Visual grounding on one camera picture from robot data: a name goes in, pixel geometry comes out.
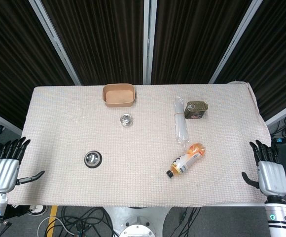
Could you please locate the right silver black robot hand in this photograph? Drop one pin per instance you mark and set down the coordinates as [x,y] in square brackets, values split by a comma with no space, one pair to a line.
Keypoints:
[272,176]

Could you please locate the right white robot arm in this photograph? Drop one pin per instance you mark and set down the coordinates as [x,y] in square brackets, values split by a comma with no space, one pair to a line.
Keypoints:
[279,217]

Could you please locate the clear glass cup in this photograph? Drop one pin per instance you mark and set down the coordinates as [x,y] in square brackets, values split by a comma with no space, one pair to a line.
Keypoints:
[126,120]

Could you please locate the beige woven tablecloth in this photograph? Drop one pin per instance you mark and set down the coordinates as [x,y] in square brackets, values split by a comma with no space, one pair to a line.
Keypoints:
[143,148]

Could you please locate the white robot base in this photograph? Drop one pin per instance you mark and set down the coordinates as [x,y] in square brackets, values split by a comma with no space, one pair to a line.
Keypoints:
[135,223]

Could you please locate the gold rectangular food tin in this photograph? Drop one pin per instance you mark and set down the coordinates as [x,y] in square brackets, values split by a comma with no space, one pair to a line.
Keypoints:
[196,109]

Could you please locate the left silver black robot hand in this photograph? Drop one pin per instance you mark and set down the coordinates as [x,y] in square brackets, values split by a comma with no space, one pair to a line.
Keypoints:
[3,170]

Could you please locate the bundle of clear straws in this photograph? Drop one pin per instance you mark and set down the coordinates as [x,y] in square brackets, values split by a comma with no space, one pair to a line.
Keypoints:
[180,123]

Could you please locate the dark folding partition screen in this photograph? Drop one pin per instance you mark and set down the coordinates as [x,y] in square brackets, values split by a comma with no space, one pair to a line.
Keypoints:
[143,39]

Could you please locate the orange drink plastic bottle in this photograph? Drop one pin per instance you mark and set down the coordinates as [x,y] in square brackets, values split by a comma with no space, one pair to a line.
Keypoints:
[186,160]

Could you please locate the brown paper bowl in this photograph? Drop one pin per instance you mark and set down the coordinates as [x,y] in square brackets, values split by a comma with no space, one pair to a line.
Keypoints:
[119,95]

